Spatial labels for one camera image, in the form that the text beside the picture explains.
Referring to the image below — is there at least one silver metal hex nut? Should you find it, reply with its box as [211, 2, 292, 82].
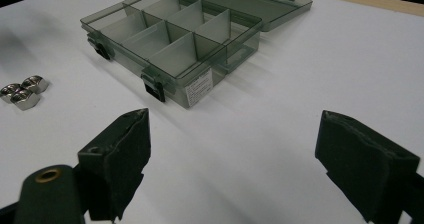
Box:
[0, 82, 22, 104]
[10, 89, 42, 112]
[21, 74, 50, 95]

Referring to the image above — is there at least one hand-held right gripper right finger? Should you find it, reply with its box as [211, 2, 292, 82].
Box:
[314, 109, 421, 224]

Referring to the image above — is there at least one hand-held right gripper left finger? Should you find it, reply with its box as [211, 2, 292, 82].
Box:
[77, 107, 152, 223]

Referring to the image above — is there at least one grey clear plastic compartment box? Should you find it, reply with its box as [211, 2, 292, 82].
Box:
[79, 0, 314, 110]

